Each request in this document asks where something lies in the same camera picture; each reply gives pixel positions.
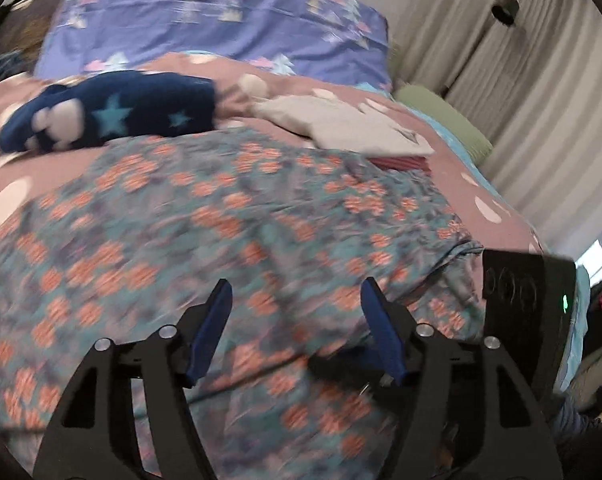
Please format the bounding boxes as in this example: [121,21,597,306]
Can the pink polka-dot blanket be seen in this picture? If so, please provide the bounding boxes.
[0,52,549,261]

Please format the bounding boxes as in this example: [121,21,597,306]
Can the navy star-print garment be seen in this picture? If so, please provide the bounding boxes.
[0,71,219,153]

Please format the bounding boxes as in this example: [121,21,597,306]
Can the red striped folded garment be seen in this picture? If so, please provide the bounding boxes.
[368,156,432,173]

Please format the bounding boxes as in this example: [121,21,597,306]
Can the beige curtain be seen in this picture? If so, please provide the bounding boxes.
[391,0,602,261]

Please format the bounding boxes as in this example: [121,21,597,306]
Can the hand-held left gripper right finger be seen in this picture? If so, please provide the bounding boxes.
[360,276,566,480]

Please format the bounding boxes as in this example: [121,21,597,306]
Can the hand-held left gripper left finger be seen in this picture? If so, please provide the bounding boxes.
[31,279,234,480]

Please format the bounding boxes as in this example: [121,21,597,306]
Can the green pillow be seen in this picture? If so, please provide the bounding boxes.
[395,84,494,161]

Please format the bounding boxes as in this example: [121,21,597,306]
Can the teal floral garment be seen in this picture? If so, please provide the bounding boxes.
[0,127,484,480]

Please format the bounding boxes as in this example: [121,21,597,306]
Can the grey folded garment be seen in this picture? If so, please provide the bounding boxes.
[253,95,436,157]

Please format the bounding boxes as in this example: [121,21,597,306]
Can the purple patterned bed sheet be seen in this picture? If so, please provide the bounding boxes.
[34,0,393,92]

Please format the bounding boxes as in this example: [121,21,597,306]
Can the dark curtain hook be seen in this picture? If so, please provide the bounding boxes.
[491,0,520,25]

